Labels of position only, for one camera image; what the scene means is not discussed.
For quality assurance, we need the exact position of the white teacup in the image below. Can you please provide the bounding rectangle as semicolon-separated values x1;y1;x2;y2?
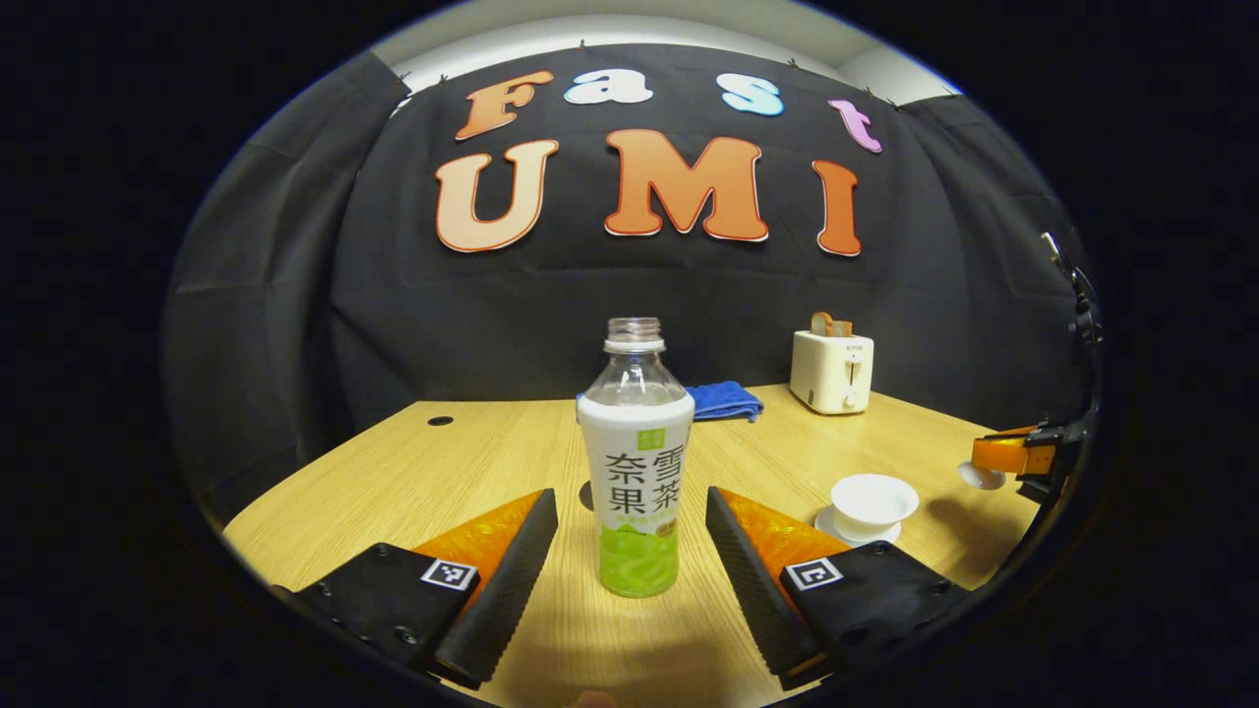
831;474;921;542

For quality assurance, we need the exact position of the blue folded towel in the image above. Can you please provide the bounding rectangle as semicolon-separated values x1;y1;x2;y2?
686;381;765;424

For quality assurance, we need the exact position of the white toaster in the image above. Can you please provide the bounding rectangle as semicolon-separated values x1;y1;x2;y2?
790;329;875;416

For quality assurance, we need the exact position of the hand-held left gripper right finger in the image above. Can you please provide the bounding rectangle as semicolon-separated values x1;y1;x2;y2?
705;486;970;691

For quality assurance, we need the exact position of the black backdrop cloth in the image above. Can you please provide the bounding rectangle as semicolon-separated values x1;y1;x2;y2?
162;41;1103;502

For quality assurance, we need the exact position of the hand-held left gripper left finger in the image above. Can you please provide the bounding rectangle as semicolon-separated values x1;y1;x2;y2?
273;489;560;691

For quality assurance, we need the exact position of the white saucer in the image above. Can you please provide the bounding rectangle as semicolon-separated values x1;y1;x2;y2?
814;504;902;548

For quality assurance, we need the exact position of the clear water bottle green label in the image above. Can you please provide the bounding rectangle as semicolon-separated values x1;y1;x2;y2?
576;317;696;599

